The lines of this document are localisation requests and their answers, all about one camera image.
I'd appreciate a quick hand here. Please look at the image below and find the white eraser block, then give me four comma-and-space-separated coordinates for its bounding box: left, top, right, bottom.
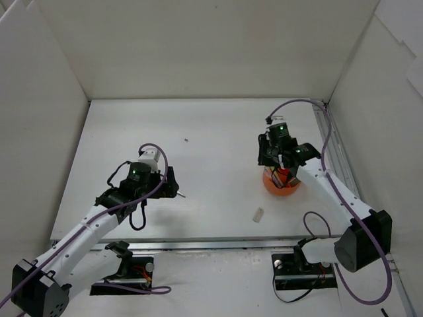
252, 207, 264, 223

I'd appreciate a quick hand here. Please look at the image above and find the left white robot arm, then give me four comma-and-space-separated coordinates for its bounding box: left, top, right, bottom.
7, 162, 179, 316

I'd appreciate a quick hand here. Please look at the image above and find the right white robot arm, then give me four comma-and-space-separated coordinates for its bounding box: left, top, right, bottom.
258, 122, 393, 273

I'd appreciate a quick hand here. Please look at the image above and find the orange round divided container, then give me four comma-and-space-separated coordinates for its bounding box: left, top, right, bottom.
262, 166, 301, 196

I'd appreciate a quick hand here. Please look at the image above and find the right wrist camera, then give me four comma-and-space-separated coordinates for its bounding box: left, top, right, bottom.
265, 116, 285, 125

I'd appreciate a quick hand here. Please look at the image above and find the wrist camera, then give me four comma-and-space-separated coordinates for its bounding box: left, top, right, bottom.
265, 116, 285, 125
138, 147, 161, 173

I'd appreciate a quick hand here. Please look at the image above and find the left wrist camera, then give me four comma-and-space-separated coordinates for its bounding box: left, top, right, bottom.
138, 147, 161, 173

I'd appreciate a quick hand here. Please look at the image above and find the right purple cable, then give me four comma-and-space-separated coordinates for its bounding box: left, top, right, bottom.
266, 99, 394, 304

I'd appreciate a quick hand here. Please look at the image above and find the purple cable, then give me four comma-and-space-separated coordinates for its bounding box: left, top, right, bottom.
266, 99, 394, 304
0, 143, 173, 308

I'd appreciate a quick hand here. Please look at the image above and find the aluminium rail right side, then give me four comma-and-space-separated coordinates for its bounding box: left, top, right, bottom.
311, 99, 419, 316

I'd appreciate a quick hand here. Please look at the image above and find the aluminium rail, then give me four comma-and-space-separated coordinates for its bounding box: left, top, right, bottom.
311, 99, 419, 316
85, 235, 311, 251

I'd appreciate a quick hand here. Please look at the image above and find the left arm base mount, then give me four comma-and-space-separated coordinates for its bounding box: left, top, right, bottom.
89, 241, 154, 296

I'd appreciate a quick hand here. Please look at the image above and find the aluminium rail front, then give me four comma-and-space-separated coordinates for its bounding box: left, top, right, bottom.
85, 235, 311, 251

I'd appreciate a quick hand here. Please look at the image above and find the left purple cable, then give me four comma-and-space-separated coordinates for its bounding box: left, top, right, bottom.
0, 143, 173, 308

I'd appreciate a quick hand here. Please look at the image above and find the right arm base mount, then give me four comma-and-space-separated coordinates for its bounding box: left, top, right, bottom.
271, 238, 338, 304

